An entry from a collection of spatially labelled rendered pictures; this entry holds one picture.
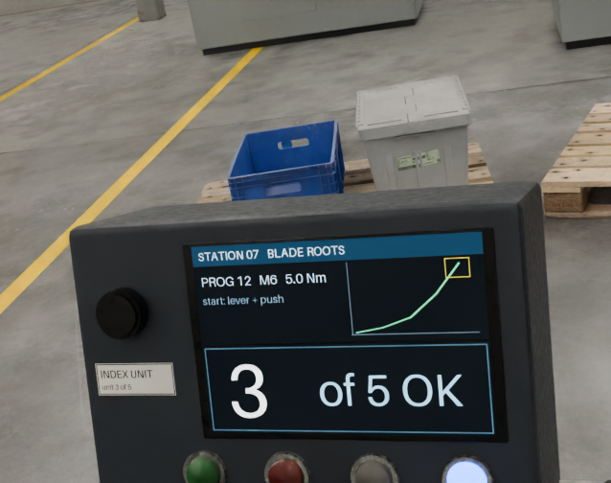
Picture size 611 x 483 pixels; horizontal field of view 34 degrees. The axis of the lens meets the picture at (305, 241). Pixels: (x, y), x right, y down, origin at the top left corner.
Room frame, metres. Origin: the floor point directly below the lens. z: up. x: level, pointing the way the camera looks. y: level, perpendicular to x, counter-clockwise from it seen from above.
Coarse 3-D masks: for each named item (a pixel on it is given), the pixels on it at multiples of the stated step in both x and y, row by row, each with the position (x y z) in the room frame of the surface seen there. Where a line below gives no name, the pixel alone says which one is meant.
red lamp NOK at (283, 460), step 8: (272, 456) 0.48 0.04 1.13; (280, 456) 0.47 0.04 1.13; (288, 456) 0.47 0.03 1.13; (296, 456) 0.47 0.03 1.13; (272, 464) 0.47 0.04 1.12; (280, 464) 0.47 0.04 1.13; (288, 464) 0.47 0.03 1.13; (296, 464) 0.47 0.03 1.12; (304, 464) 0.47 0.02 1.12; (264, 472) 0.48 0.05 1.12; (272, 472) 0.47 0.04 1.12; (280, 472) 0.47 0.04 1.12; (288, 472) 0.47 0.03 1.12; (296, 472) 0.47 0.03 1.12; (304, 472) 0.47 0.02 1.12; (272, 480) 0.47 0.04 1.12; (280, 480) 0.47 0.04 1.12; (288, 480) 0.46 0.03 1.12; (296, 480) 0.46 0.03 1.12; (304, 480) 0.47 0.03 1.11
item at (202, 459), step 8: (192, 456) 0.49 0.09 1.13; (200, 456) 0.49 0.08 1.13; (208, 456) 0.49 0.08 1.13; (216, 456) 0.49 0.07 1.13; (184, 464) 0.49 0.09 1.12; (192, 464) 0.49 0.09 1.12; (200, 464) 0.49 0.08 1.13; (208, 464) 0.48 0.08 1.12; (216, 464) 0.49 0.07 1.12; (224, 464) 0.49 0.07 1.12; (184, 472) 0.49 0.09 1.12; (192, 472) 0.48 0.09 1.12; (200, 472) 0.48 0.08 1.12; (208, 472) 0.48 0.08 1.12; (216, 472) 0.48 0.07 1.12; (224, 472) 0.48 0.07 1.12; (192, 480) 0.48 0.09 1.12; (200, 480) 0.48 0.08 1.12; (208, 480) 0.48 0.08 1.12; (216, 480) 0.48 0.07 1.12; (224, 480) 0.48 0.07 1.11
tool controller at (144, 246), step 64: (384, 192) 0.58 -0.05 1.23; (448, 192) 0.53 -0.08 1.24; (512, 192) 0.50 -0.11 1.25; (128, 256) 0.53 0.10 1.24; (192, 256) 0.52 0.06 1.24; (256, 256) 0.50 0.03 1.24; (320, 256) 0.49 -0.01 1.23; (384, 256) 0.48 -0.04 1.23; (448, 256) 0.47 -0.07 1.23; (512, 256) 0.46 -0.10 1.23; (128, 320) 0.51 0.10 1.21; (192, 320) 0.51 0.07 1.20; (256, 320) 0.50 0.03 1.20; (320, 320) 0.48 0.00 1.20; (384, 320) 0.47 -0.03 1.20; (448, 320) 0.46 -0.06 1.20; (512, 320) 0.45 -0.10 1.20; (128, 384) 0.52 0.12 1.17; (192, 384) 0.50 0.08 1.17; (320, 384) 0.48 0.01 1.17; (384, 384) 0.46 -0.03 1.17; (448, 384) 0.45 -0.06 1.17; (512, 384) 0.44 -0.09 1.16; (128, 448) 0.51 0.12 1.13; (192, 448) 0.50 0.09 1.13; (256, 448) 0.48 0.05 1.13; (320, 448) 0.47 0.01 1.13; (384, 448) 0.46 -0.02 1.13; (448, 448) 0.45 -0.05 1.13; (512, 448) 0.43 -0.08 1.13
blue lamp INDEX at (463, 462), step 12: (456, 456) 0.44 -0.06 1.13; (468, 456) 0.44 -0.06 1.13; (444, 468) 0.44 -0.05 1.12; (456, 468) 0.44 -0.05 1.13; (468, 468) 0.43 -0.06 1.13; (480, 468) 0.43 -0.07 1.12; (444, 480) 0.44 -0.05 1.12; (456, 480) 0.43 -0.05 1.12; (468, 480) 0.43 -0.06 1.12; (480, 480) 0.43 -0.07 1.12; (492, 480) 0.43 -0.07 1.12
